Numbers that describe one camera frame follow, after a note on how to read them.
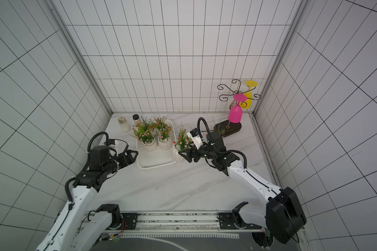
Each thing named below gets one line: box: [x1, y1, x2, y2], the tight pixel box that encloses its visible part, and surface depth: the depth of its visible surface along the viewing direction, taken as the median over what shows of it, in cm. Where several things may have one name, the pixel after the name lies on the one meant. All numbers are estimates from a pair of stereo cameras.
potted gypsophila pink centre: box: [133, 116, 157, 153], surface depth 94 cm
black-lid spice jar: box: [132, 113, 141, 126], surface depth 108 cm
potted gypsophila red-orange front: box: [149, 116, 168, 134], surface depth 100 cm
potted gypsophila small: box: [157, 127, 172, 151], surface depth 97 cm
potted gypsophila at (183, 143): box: [173, 121, 194, 163], surface depth 75 cm
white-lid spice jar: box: [117, 116, 131, 133], surface depth 106 cm
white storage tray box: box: [136, 119, 176, 170], surface depth 97 cm
